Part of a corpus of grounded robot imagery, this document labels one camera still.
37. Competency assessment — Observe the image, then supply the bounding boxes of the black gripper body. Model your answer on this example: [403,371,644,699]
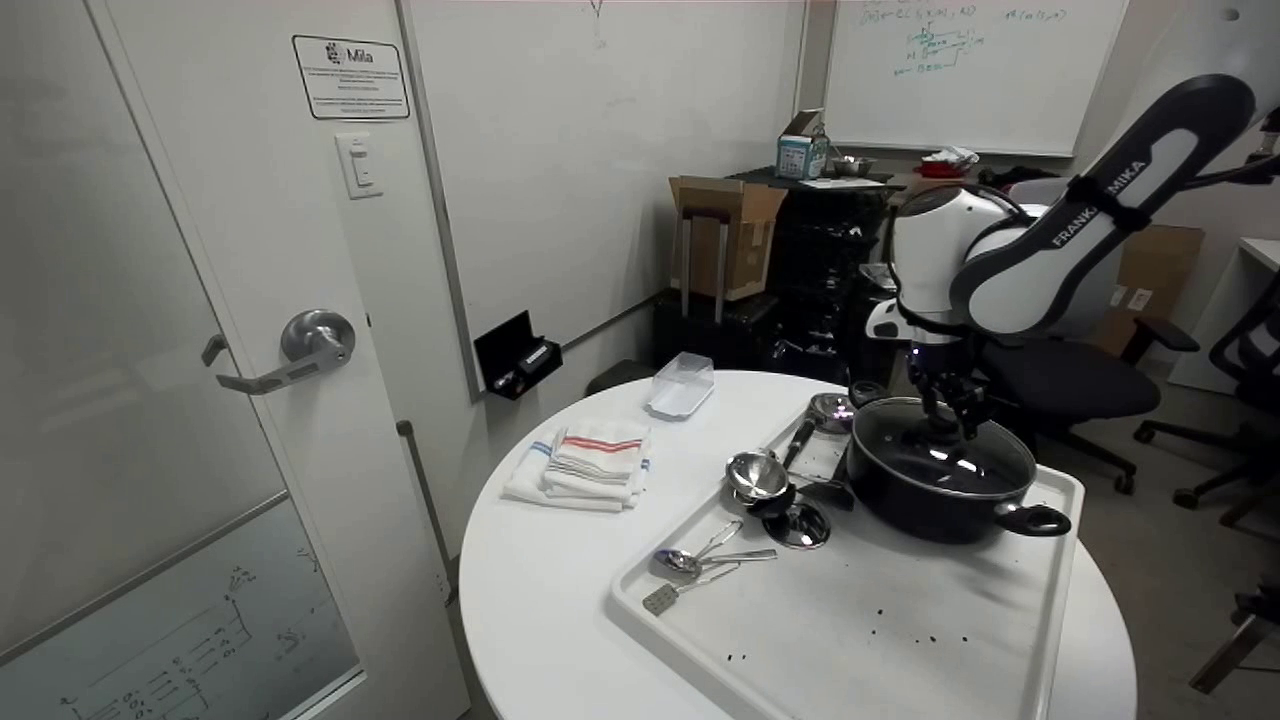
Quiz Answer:
[911,331,1002,407]

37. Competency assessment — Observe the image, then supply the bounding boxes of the black cooking pot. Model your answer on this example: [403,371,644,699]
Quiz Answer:
[843,397,1078,546]
[851,397,1042,498]

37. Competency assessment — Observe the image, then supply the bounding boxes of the grey office chair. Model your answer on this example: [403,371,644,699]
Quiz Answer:
[976,337,1204,494]

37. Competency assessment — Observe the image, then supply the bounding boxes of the black cabinet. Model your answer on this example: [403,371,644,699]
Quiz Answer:
[763,170,898,392]

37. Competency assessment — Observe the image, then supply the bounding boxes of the small steel ladle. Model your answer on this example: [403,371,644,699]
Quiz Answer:
[763,481,837,550]

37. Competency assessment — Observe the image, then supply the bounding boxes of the large steel ladle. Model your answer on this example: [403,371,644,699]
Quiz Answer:
[721,388,859,512]

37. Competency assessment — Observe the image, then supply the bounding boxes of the red white packet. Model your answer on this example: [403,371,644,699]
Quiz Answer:
[916,143,986,182]

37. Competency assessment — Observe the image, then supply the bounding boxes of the white plastic tray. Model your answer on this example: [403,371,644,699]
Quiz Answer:
[602,397,1087,720]

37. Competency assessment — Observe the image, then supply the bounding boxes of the flat cardboard box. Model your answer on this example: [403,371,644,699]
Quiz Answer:
[1082,218,1208,365]

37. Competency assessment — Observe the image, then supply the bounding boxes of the clear plastic container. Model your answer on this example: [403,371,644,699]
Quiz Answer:
[642,346,721,423]

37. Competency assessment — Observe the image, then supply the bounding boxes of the open cardboard box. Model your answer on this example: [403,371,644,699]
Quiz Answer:
[670,170,793,308]

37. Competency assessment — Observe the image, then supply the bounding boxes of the teal tissue box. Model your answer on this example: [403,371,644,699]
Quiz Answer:
[772,109,832,182]

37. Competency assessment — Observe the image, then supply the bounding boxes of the black office chair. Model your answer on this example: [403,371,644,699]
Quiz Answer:
[1132,271,1280,537]

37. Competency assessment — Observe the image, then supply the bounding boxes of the steel measuring spoons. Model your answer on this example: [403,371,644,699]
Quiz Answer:
[647,533,779,588]

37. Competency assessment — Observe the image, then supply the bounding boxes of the black chair leg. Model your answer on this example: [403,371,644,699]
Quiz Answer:
[1190,576,1280,694]

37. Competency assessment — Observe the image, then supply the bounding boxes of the folded white cloth red stripe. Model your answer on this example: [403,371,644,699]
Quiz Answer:
[501,421,655,517]

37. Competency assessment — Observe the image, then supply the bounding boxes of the black marker holder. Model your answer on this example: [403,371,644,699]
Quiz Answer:
[471,308,567,405]

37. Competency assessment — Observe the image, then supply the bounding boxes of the white door sign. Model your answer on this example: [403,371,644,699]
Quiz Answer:
[288,32,418,122]

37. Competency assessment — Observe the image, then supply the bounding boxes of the white door glass panel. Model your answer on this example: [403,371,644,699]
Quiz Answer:
[0,0,471,720]

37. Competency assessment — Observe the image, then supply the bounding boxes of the wall whiteboard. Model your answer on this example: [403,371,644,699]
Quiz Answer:
[819,0,1135,159]

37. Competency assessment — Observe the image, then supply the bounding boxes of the white light switch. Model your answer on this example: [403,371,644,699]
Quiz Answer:
[333,133,387,203]

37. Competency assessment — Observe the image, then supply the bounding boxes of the silver door handle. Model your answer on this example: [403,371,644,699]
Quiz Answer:
[197,305,359,399]

